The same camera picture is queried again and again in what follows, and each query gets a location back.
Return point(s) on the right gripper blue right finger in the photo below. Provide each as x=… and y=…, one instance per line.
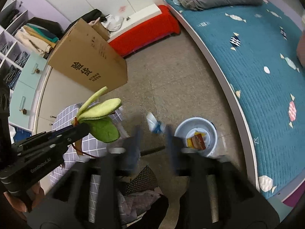
x=174, y=146

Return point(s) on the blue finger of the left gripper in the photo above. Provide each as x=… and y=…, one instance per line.
x=58, y=136

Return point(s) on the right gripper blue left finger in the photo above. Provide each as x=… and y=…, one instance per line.
x=132, y=150

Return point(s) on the blue white tube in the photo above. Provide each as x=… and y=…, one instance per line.
x=154, y=125

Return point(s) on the green felt leaf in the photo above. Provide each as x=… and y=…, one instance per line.
x=97, y=117

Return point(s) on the grey round trash bin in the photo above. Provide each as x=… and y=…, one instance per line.
x=198, y=133

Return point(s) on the left hand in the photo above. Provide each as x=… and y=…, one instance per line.
x=18, y=205

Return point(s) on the grey checked tablecloth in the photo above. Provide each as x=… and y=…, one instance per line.
x=90, y=145

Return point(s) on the brown mesh basket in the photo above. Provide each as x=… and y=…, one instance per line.
x=145, y=180

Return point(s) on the beige cabinet doors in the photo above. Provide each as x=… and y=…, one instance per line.
x=59, y=93

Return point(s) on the mint green drawer front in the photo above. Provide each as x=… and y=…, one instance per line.
x=22, y=101

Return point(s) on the black trouser leg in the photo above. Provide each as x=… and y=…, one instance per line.
x=143, y=209

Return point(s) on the large brown cardboard box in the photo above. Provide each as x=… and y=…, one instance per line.
x=85, y=57

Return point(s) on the white shelf unit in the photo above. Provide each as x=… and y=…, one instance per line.
x=14, y=54

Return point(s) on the white plastic bag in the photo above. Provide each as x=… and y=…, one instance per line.
x=113, y=22

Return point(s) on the red bench with white top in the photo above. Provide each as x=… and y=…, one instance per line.
x=146, y=33

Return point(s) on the teal quilted bed mattress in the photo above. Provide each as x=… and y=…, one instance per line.
x=252, y=76

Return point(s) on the white bed frame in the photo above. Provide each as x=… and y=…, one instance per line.
x=224, y=88

